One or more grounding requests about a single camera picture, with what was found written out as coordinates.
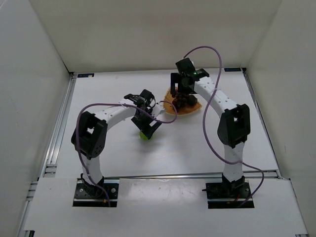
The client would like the green fake fruit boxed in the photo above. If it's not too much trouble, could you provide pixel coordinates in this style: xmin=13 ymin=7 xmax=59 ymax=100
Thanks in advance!
xmin=139 ymin=131 xmax=152 ymax=141

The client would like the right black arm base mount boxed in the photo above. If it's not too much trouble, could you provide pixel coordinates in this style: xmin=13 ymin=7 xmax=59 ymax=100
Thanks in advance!
xmin=202 ymin=182 xmax=255 ymax=209

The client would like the white front cover board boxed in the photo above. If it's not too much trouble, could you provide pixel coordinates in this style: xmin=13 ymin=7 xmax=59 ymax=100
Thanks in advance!
xmin=24 ymin=178 xmax=307 ymax=237

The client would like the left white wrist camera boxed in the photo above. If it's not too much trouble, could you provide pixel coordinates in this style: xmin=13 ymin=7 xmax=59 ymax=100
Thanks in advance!
xmin=151 ymin=104 xmax=165 ymax=118

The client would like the dark brown fake fruit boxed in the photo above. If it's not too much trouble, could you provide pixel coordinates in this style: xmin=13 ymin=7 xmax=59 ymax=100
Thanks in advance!
xmin=186 ymin=94 xmax=198 ymax=107

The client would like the left blue corner label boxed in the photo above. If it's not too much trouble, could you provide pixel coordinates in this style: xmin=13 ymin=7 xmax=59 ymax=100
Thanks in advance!
xmin=77 ymin=73 xmax=94 ymax=78

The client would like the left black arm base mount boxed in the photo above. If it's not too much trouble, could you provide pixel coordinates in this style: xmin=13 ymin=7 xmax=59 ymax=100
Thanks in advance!
xmin=73 ymin=179 xmax=119 ymax=207

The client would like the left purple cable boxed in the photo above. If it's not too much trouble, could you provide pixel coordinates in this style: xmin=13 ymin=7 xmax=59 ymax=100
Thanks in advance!
xmin=74 ymin=100 xmax=178 ymax=205

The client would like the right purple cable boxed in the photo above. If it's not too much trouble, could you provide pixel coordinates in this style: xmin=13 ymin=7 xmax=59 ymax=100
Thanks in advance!
xmin=182 ymin=45 xmax=265 ymax=207

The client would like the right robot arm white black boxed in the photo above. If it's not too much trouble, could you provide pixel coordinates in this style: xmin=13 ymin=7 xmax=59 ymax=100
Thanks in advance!
xmin=170 ymin=58 xmax=250 ymax=198

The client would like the right aluminium frame rail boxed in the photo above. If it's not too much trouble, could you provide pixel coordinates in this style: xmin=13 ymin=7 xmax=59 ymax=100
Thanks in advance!
xmin=242 ymin=68 xmax=282 ymax=178

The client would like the red fake grape bunch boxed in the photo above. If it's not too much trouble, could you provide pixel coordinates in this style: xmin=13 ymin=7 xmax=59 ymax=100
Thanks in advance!
xmin=172 ymin=92 xmax=189 ymax=110

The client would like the purple cable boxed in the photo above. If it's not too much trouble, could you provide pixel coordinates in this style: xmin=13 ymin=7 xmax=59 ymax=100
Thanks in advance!
xmin=74 ymin=100 xmax=178 ymax=205
xmin=182 ymin=45 xmax=265 ymax=207

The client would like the aluminium frame rail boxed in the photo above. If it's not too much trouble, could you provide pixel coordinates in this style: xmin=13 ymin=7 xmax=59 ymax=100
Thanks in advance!
xmin=242 ymin=68 xmax=282 ymax=178
xmin=100 ymin=170 xmax=279 ymax=181
xmin=38 ymin=73 xmax=77 ymax=180

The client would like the right blue corner label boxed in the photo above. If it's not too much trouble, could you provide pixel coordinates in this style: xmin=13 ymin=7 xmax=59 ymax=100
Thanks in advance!
xmin=224 ymin=68 xmax=241 ymax=72

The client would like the blue corner label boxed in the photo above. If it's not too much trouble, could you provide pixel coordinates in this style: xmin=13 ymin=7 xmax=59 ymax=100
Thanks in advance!
xmin=77 ymin=73 xmax=94 ymax=78
xmin=224 ymin=68 xmax=241 ymax=72

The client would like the left aluminium frame rail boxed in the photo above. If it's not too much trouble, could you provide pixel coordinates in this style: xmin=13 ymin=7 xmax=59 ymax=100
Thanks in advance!
xmin=38 ymin=73 xmax=77 ymax=180

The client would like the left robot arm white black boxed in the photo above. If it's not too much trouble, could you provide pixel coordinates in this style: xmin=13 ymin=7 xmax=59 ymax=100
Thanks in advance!
xmin=71 ymin=89 xmax=165 ymax=198

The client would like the front aluminium frame rail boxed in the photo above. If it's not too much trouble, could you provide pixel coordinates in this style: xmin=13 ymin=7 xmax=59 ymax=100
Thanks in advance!
xmin=100 ymin=170 xmax=279 ymax=181

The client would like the woven triangular fruit basket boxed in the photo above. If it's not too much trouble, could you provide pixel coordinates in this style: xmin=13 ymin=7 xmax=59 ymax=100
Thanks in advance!
xmin=163 ymin=88 xmax=202 ymax=116

